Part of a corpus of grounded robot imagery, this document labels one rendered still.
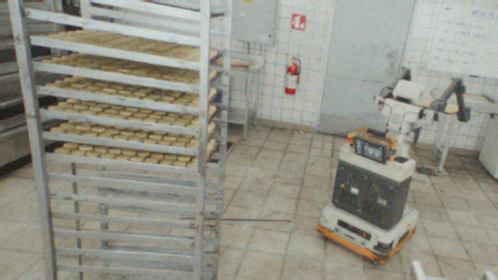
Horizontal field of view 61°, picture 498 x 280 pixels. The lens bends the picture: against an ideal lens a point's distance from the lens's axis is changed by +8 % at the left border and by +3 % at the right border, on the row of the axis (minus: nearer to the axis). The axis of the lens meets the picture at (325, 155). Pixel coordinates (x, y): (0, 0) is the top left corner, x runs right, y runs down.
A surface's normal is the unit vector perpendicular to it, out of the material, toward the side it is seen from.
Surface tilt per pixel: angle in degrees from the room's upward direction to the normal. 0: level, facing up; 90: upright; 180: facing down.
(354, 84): 90
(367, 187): 90
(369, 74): 90
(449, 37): 90
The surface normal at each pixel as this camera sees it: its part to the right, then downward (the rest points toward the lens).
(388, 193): -0.55, 0.22
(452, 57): -0.04, 0.36
